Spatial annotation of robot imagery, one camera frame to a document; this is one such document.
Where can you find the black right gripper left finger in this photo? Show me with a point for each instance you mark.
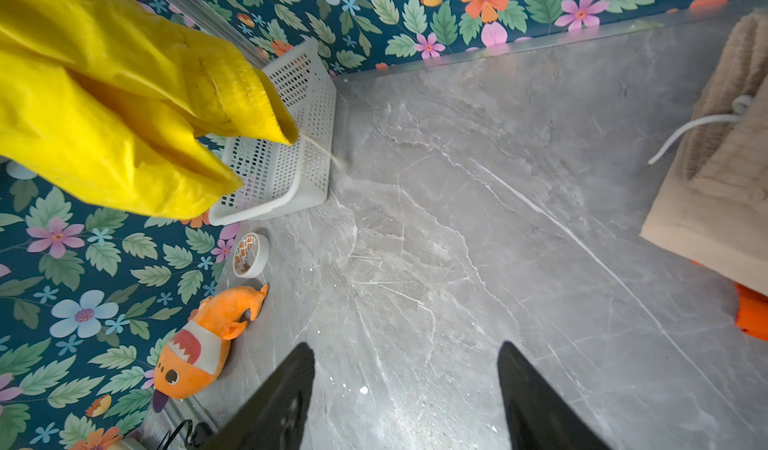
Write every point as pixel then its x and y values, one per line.
pixel 275 416

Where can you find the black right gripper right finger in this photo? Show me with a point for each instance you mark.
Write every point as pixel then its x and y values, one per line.
pixel 537 416

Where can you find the orange shorts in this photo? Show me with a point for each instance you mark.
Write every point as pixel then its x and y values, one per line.
pixel 753 312

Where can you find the beige shorts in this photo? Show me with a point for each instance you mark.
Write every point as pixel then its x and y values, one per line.
pixel 712 205

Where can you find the yellow shorts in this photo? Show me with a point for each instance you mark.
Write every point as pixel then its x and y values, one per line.
pixel 109 103

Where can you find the orange fish plush toy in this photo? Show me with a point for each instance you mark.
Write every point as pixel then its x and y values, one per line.
pixel 196 354

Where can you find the tape roll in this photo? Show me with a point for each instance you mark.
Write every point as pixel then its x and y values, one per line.
pixel 251 255

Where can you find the white plastic laundry basket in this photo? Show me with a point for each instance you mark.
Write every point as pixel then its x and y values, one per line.
pixel 281 179

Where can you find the aluminium frame post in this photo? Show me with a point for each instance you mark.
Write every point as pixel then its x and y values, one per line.
pixel 208 19

